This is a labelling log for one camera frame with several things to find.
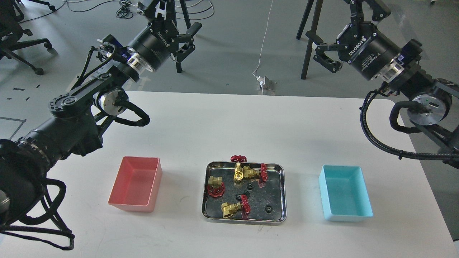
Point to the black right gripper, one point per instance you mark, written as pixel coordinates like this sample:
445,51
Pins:
365,48

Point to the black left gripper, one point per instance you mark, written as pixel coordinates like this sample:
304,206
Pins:
157,42

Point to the brass valve red handle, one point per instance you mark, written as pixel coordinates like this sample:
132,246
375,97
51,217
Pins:
215,187

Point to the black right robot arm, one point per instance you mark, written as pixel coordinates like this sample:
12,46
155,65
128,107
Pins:
428,99

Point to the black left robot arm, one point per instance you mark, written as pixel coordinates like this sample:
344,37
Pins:
29,199

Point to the pink plastic box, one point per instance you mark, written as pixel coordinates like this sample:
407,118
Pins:
137,184

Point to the blue plastic box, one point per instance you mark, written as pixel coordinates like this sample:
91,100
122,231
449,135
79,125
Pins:
344,194

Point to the brass valve top pair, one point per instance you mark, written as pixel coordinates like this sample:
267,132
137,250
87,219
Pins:
247,173

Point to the brass valve bottom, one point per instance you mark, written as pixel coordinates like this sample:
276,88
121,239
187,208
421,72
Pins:
230,210

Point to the black tripod left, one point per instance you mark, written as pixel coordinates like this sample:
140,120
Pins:
183,23

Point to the white power adapter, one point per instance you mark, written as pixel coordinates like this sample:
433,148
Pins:
266,85

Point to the black office chair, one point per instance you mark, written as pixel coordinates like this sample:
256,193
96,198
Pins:
11,33

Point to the metal tray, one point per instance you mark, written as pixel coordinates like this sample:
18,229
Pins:
273,193

